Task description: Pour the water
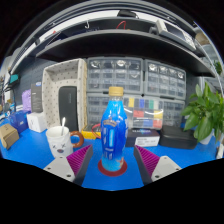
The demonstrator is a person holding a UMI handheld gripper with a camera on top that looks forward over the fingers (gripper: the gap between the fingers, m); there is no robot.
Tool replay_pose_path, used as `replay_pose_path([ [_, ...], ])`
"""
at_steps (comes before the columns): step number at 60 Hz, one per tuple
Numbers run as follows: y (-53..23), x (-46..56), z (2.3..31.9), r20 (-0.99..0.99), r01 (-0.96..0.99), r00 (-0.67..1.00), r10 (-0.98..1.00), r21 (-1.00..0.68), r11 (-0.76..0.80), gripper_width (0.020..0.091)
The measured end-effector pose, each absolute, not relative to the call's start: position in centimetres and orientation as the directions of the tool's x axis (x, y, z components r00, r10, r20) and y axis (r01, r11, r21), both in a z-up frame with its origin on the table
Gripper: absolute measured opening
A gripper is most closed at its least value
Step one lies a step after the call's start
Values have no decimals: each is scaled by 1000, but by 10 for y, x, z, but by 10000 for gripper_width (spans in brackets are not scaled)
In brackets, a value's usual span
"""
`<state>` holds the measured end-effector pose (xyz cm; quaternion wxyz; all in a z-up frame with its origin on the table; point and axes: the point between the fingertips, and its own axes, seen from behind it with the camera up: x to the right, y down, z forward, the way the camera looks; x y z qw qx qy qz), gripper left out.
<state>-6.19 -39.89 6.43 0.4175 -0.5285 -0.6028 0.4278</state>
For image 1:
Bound small teal box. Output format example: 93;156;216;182
9;73;20;84

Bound blue box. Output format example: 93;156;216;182
9;110;29;134

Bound purple packet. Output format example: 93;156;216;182
21;88;33;113

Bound clear organizer box coloured parts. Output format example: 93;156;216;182
122;96;165;130

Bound red test lead cable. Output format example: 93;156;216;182
90;122;102;139

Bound beige dotted storage basket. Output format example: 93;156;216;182
41;58;88;130

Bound green leafy plant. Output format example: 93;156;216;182
180;82;224;143

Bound brown cardboard box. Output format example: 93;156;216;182
0;123;20;150

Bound white shelf unit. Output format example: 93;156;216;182
194;29;224;101

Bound yellow multimeter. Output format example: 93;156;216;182
80;123;102;140

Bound flat round red coaster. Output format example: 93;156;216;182
97;159;128;178

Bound blue drink bottle gold cap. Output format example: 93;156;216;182
99;86;129;173

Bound white spoon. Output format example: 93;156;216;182
60;116;67;137

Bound black rectangular speaker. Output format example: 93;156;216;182
57;85;80;132

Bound small white box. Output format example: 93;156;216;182
26;111;48;134

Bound dark grey box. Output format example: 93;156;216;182
30;82;44;114

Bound white plant pot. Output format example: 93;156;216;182
199;129;214;146

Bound white mug brown handle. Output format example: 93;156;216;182
45;124;85;159

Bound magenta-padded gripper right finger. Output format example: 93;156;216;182
133;144;184;186

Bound black zipper case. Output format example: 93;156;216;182
158;124;198;150

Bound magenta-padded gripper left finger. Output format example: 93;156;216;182
42;144;94;186

